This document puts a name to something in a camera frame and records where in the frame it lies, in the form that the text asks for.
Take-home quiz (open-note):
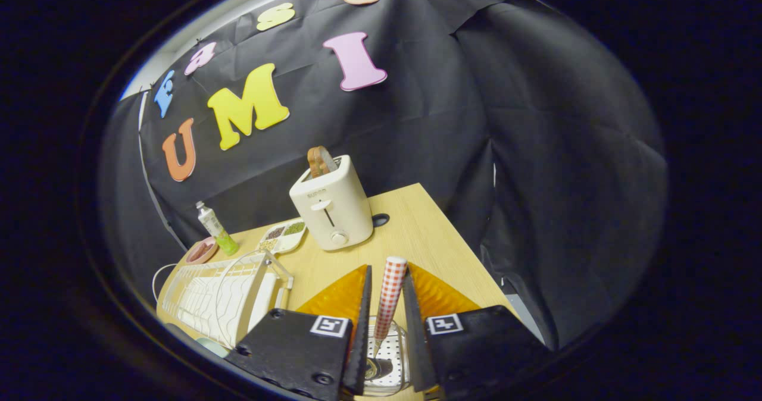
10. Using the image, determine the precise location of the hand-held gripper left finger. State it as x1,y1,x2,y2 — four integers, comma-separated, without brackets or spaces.
224,264,373,401

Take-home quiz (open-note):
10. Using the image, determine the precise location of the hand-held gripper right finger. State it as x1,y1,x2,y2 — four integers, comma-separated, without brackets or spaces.
402,262,552,400

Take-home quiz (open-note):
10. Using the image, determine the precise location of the small wire basket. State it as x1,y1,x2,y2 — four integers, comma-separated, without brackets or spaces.
348,316,414,398

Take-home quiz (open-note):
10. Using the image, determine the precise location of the checked handle spoon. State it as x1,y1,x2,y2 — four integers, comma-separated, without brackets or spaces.
364,256,408,381

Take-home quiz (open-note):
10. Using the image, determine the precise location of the white wire dish rack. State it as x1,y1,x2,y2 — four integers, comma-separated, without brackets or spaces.
152,250,295,349

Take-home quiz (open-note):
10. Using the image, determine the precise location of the pink plate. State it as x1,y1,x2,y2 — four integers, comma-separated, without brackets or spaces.
185,237,220,265

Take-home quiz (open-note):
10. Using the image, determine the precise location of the white drip tray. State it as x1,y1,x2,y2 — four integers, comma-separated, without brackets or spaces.
179,272,282,348

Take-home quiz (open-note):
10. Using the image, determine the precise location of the white divided bean tray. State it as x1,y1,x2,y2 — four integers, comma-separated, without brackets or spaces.
257,218,308,255

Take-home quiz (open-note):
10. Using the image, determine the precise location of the white toaster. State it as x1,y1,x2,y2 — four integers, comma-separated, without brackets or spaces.
289,154,374,252

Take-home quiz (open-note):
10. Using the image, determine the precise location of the green drink bottle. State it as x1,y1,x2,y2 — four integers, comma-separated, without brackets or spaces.
196,201,240,256

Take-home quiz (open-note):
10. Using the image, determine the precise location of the brown bread slice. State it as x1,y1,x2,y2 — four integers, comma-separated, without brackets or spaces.
307,146,339,179

